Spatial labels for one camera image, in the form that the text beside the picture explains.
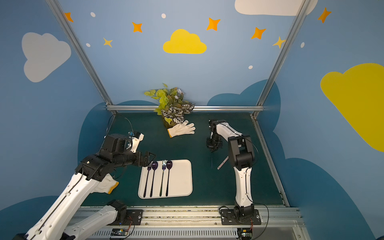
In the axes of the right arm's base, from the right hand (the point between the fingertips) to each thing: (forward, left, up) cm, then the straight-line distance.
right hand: (212, 148), depth 101 cm
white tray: (-23, +19, +1) cm, 30 cm away
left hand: (-19, +34, +25) cm, 46 cm away
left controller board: (-50, +46, -1) cm, 68 cm away
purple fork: (-17, +39, +1) cm, 43 cm away
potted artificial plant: (+12, +27, +26) cm, 39 cm away
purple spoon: (-15, +27, +2) cm, 31 cm away
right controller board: (-46, -15, -2) cm, 49 cm away
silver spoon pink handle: (-11, -6, 0) cm, 12 cm away
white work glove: (+16, +23, +1) cm, 28 cm away
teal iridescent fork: (-13, +31, +1) cm, 33 cm away
